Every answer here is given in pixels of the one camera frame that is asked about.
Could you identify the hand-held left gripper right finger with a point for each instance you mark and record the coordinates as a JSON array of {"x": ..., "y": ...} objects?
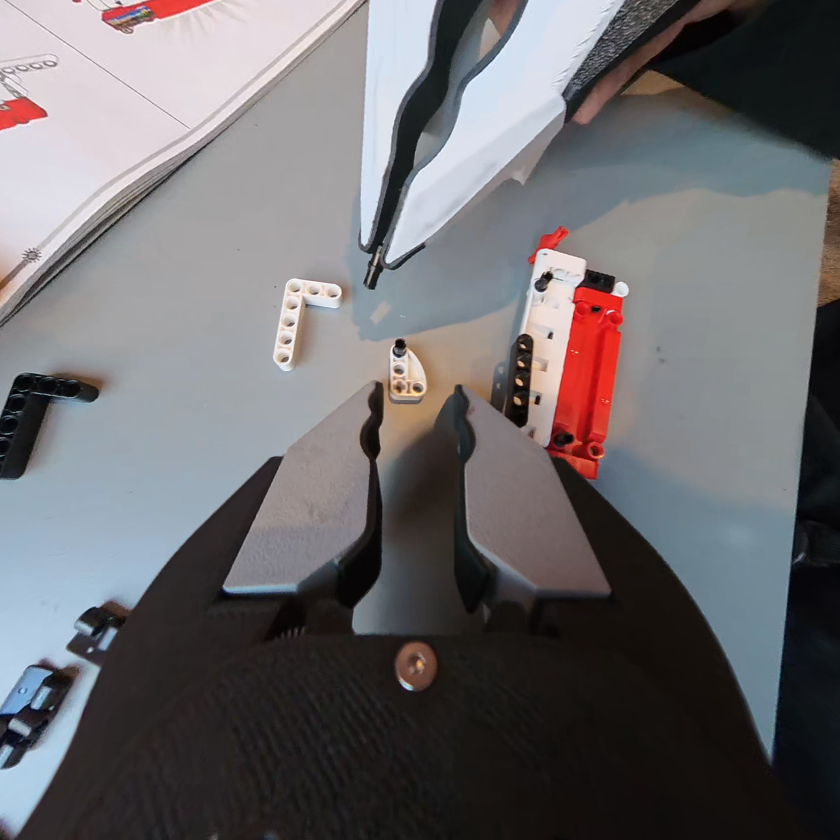
[{"x": 525, "y": 518}]

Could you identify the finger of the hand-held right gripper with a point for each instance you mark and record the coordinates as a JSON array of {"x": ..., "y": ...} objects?
[
  {"x": 380, "y": 98},
  {"x": 512, "y": 111}
]

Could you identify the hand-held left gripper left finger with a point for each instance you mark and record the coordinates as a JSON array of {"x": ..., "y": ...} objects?
[{"x": 308, "y": 512}]

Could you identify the small white curved brick piece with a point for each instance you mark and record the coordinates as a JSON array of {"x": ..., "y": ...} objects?
[{"x": 410, "y": 371}]

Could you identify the person's right hand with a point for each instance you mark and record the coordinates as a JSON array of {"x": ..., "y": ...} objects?
[{"x": 623, "y": 82}]

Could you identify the black straight brick beam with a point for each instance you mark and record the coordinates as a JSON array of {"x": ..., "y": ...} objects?
[{"x": 528, "y": 387}]

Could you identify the small red connector pin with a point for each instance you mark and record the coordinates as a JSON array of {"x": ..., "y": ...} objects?
[{"x": 558, "y": 237}]

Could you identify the red and white brick panel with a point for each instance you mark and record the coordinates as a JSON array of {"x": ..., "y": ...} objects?
[{"x": 587, "y": 380}]

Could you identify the white L-shaped brick beam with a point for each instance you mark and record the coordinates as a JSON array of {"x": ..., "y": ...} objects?
[{"x": 289, "y": 328}]

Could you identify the shiny black brick connector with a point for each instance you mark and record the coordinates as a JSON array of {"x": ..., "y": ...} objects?
[{"x": 98, "y": 633}]

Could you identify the open instruction booklet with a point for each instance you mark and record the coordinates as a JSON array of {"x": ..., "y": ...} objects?
[{"x": 131, "y": 131}]

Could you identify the black L-shaped brick beam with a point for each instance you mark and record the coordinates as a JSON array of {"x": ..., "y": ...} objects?
[{"x": 46, "y": 387}]

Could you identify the black double brick connector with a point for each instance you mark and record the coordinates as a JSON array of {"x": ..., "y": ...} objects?
[{"x": 33, "y": 695}]

